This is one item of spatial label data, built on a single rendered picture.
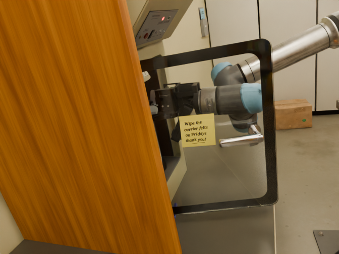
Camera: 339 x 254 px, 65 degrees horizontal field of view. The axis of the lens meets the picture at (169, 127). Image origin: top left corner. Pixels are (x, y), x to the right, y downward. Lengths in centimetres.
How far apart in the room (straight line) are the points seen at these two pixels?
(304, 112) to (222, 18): 152
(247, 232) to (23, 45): 65
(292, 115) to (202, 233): 285
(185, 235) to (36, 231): 43
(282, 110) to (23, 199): 303
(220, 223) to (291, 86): 312
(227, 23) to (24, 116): 319
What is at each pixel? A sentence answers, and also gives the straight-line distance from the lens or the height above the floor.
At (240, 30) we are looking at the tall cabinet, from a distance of 361.
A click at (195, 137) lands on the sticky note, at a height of 120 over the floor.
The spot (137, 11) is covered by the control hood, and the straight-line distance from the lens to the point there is 53.
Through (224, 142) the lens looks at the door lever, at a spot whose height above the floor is 120.
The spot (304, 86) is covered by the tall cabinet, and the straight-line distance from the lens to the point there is 376.
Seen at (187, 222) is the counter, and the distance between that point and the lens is 77.
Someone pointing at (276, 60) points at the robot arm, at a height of 130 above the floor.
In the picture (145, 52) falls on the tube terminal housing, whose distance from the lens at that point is 73.
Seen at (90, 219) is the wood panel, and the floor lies 104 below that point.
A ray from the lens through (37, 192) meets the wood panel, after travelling 77.
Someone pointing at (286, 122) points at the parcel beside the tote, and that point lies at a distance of 349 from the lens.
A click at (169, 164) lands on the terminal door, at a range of 63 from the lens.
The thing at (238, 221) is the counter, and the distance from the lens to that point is 76.
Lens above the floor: 145
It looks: 21 degrees down
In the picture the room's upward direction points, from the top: 11 degrees counter-clockwise
